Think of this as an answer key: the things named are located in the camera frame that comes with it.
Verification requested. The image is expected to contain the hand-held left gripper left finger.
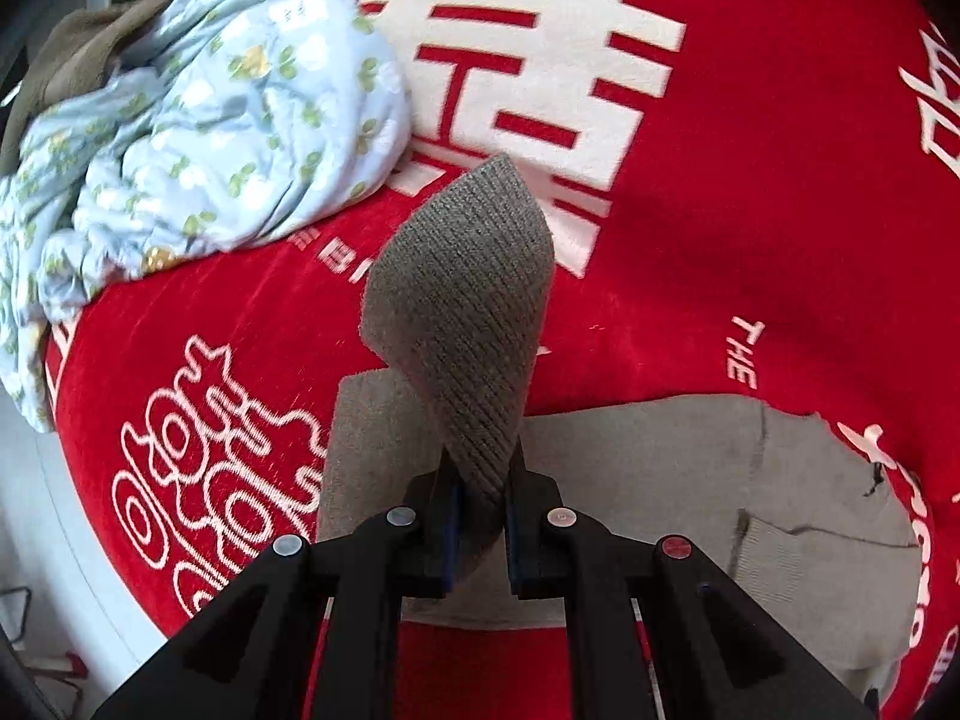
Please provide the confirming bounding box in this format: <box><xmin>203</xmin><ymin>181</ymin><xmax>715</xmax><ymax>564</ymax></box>
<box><xmin>90</xmin><ymin>457</ymin><xmax>461</xmax><ymax>720</ymax></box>

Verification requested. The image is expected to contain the light blue floral quilt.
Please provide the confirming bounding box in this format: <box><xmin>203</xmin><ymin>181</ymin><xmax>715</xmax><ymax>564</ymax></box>
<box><xmin>0</xmin><ymin>0</ymin><xmax>412</xmax><ymax>434</ymax></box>

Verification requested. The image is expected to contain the olive brown cloth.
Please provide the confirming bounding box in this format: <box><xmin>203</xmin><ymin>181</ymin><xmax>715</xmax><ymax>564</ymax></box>
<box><xmin>0</xmin><ymin>0</ymin><xmax>175</xmax><ymax>175</ymax></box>

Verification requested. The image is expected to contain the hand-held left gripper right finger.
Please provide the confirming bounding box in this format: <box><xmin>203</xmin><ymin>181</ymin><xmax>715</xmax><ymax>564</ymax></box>
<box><xmin>504</xmin><ymin>444</ymin><xmax>880</xmax><ymax>720</ymax></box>

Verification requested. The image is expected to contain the red printed blanket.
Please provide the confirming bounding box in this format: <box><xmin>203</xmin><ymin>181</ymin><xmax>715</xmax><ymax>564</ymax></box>
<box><xmin>41</xmin><ymin>0</ymin><xmax>960</xmax><ymax>720</ymax></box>

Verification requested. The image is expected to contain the grey knit sweater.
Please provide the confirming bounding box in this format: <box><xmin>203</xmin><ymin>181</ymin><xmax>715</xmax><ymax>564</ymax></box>
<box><xmin>315</xmin><ymin>154</ymin><xmax>928</xmax><ymax>720</ymax></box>

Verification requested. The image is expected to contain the metal wire rack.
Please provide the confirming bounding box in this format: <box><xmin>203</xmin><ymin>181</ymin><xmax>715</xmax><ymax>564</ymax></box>
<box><xmin>0</xmin><ymin>583</ymin><xmax>95</xmax><ymax>695</ymax></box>

